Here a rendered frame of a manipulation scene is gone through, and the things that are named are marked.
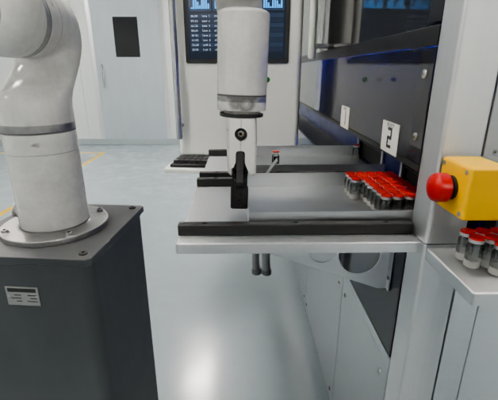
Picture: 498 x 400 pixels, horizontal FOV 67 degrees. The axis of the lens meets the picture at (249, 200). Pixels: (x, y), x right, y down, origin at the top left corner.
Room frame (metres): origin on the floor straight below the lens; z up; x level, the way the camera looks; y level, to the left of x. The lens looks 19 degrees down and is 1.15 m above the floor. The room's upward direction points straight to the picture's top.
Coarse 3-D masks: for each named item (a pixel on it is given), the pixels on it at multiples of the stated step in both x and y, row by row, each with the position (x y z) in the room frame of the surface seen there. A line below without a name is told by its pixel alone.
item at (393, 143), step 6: (384, 120) 0.78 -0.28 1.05; (384, 126) 0.77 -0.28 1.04; (390, 126) 0.74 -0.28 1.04; (396, 126) 0.71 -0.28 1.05; (384, 132) 0.77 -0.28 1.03; (390, 132) 0.74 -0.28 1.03; (396, 132) 0.71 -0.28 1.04; (384, 138) 0.76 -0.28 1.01; (396, 138) 0.70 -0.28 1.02; (384, 144) 0.76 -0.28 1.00; (390, 144) 0.73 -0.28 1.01; (396, 144) 0.70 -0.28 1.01; (384, 150) 0.76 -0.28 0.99; (390, 150) 0.72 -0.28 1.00; (396, 150) 0.70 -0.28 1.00
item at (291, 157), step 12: (264, 156) 1.19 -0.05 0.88; (288, 156) 1.19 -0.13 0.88; (300, 156) 1.19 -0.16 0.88; (312, 156) 1.19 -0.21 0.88; (324, 156) 1.19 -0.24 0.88; (336, 156) 1.19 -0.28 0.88; (348, 156) 1.19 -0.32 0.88; (264, 168) 0.95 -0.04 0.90; (276, 168) 0.95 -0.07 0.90; (288, 168) 0.95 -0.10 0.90; (300, 168) 0.95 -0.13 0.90; (312, 168) 0.95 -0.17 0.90; (324, 168) 0.95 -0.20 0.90; (336, 168) 0.95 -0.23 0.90; (348, 168) 0.95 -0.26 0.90; (360, 168) 0.95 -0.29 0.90; (372, 168) 0.95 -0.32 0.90; (384, 168) 0.95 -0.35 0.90
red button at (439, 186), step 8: (432, 176) 0.49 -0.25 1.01; (440, 176) 0.48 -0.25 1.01; (448, 176) 0.48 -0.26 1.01; (432, 184) 0.48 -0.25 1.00; (440, 184) 0.47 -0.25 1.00; (448, 184) 0.47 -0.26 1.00; (432, 192) 0.48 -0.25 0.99; (440, 192) 0.47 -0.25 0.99; (448, 192) 0.47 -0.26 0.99; (432, 200) 0.48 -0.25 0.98; (440, 200) 0.47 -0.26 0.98; (448, 200) 0.47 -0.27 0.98
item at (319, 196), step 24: (264, 192) 0.82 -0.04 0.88; (288, 192) 0.82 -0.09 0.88; (312, 192) 0.82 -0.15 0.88; (336, 192) 0.82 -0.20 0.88; (264, 216) 0.60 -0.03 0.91; (288, 216) 0.60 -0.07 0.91; (312, 216) 0.61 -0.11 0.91; (336, 216) 0.61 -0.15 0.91; (360, 216) 0.61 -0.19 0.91; (384, 216) 0.61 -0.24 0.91; (408, 216) 0.61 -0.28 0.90
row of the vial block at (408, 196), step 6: (378, 174) 0.81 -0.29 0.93; (384, 174) 0.81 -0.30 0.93; (390, 180) 0.76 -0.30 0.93; (396, 186) 0.71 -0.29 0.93; (402, 186) 0.71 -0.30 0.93; (402, 192) 0.68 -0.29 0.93; (408, 192) 0.68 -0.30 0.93; (408, 198) 0.66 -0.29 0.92; (414, 198) 0.65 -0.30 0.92; (408, 204) 0.65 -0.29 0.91
